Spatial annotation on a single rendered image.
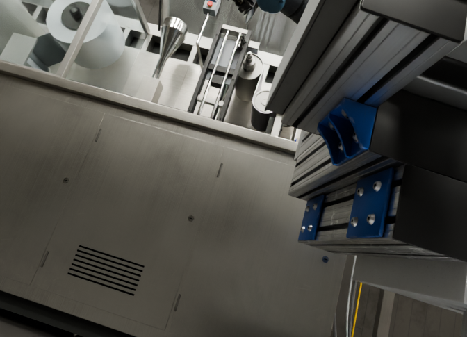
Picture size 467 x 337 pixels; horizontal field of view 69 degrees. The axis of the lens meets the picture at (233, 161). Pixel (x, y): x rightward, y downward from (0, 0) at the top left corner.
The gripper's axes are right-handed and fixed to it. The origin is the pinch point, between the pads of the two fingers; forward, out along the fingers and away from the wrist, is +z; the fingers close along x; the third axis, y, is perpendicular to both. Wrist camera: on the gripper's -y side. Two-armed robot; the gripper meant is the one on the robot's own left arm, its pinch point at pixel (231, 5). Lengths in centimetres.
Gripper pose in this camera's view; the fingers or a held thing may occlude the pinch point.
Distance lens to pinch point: 129.3
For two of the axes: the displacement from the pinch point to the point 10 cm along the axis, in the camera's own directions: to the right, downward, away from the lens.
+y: -3.9, 8.6, -3.2
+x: 7.6, 5.0, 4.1
